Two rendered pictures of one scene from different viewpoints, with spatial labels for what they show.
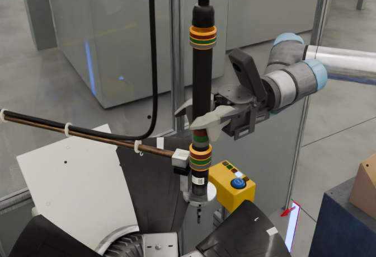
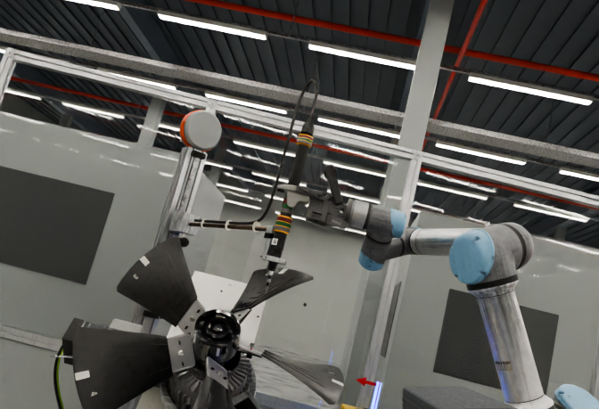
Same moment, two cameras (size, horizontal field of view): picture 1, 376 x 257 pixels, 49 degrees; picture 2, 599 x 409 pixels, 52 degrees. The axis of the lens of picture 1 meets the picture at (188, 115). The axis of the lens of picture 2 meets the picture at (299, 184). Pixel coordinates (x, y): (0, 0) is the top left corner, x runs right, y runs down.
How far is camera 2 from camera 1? 1.47 m
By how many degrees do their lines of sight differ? 57
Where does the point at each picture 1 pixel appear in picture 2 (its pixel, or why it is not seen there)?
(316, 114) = not seen: outside the picture
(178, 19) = (389, 286)
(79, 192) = not seen: hidden behind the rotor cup
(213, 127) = (291, 194)
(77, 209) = not seen: hidden behind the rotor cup
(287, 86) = (361, 204)
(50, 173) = (206, 290)
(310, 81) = (384, 212)
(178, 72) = (374, 339)
